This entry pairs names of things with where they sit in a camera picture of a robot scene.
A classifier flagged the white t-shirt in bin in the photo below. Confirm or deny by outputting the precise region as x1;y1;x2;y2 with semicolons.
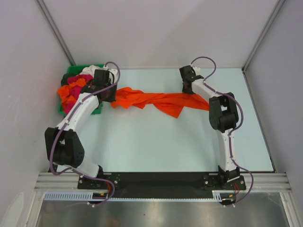
79;65;103;77

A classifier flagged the magenta t-shirt in bin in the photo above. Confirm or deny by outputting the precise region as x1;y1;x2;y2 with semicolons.
57;74;93;114

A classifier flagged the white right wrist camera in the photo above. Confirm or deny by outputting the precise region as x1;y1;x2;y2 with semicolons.
190;65;201;75

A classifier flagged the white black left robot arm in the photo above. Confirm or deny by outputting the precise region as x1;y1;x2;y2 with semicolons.
45;66;120;189

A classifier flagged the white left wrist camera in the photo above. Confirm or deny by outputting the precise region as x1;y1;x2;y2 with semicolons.
103;67;118;84

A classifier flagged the dark green t-shirt in bin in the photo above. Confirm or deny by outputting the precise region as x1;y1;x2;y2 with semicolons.
61;73;76;86

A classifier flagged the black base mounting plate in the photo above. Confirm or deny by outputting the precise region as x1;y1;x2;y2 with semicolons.
77;172;247;199

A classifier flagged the aluminium frame rail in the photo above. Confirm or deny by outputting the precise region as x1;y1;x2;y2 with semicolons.
35;172;291;192

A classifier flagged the slotted grey cable duct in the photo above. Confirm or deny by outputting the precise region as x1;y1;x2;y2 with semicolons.
45;190;235;202

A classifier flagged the green plastic bin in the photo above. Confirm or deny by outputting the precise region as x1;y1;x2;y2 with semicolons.
58;64;103;116

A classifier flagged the orange t-shirt in bin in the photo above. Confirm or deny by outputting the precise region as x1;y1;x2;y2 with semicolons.
57;78;86;112

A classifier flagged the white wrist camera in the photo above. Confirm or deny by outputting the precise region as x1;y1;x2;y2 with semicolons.
190;65;201;75
103;67;118;84

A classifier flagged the orange t-shirt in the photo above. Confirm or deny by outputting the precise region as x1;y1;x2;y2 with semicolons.
57;78;86;112
111;87;209;118

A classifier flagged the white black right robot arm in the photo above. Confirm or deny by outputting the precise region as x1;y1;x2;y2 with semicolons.
179;65;240;190

